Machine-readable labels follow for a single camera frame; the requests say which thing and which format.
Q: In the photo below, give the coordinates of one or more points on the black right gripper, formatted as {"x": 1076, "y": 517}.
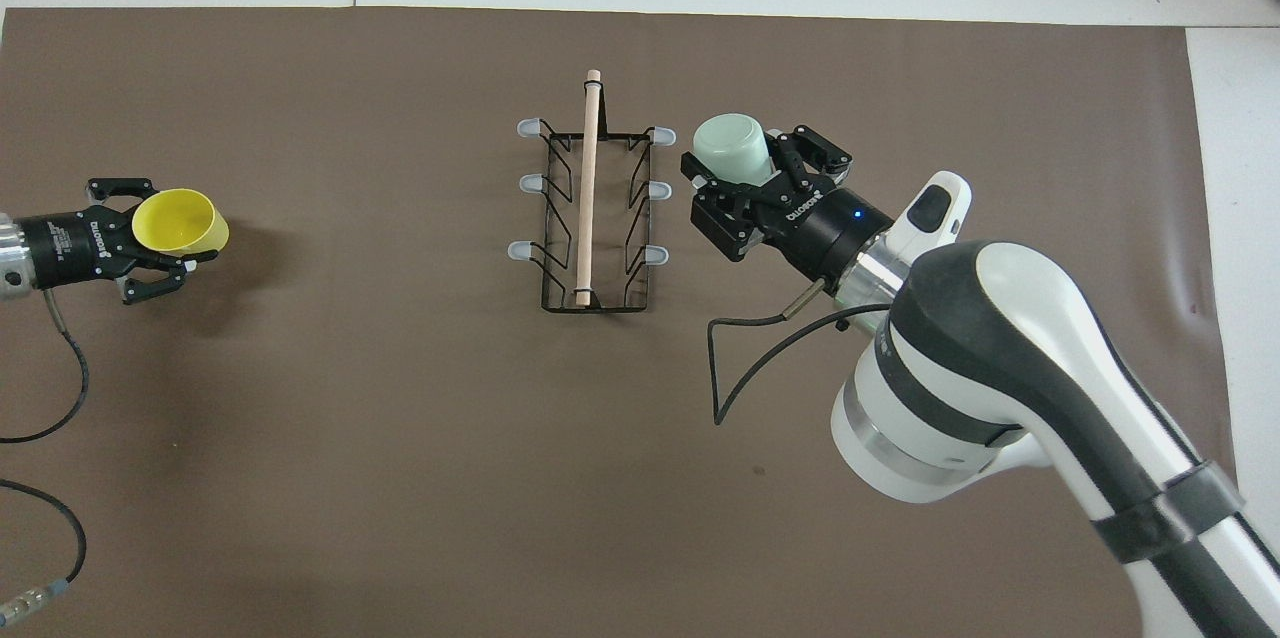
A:
{"x": 825, "y": 228}

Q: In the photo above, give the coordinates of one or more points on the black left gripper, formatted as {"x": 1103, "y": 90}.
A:
{"x": 75, "y": 246}

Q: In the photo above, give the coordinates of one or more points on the yellow plastic cup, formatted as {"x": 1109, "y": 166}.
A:
{"x": 180, "y": 221}

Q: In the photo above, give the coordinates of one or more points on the pale green plastic cup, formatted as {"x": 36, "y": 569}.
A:
{"x": 732, "y": 150}

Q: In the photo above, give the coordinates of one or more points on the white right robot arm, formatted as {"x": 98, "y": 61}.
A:
{"x": 990, "y": 358}

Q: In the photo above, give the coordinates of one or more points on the brown table mat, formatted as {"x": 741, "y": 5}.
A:
{"x": 400, "y": 468}

